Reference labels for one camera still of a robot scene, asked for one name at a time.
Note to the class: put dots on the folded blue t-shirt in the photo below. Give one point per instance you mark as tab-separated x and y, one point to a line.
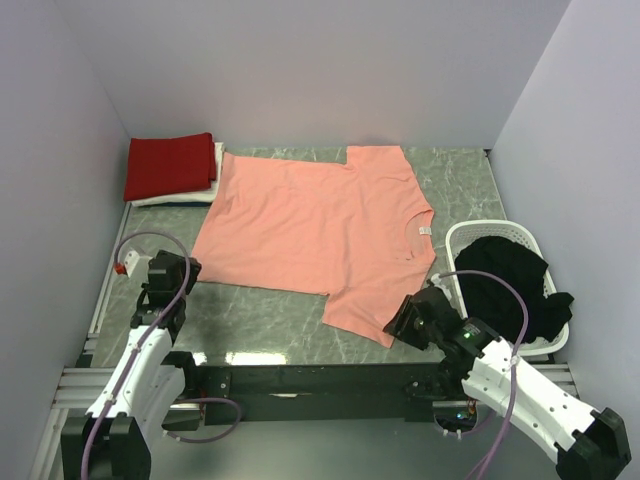
189	204

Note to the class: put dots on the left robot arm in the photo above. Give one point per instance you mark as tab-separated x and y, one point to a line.
114	438

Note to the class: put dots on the pink t-shirt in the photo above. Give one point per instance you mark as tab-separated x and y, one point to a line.
358	233

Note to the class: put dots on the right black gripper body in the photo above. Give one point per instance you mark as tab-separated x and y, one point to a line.
409	325

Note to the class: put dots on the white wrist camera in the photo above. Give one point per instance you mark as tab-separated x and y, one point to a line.
134	264
440	281

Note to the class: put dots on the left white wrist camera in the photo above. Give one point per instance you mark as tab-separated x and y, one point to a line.
134	264

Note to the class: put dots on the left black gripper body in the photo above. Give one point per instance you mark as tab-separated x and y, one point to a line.
183	270

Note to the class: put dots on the aluminium frame rail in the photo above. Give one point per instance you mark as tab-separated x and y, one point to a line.
77	389

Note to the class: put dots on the black t-shirt in basket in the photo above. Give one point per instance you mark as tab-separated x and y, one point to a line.
494	304

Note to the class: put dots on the folded red t-shirt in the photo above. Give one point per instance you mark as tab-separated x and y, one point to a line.
167	166

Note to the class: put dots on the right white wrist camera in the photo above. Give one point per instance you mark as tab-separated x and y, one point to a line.
440	281

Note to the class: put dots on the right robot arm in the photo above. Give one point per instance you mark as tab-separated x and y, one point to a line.
584	443

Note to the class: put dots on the black base beam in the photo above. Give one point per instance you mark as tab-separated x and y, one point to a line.
412	392

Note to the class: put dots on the folded white t-shirt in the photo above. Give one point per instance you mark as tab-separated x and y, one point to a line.
206	196

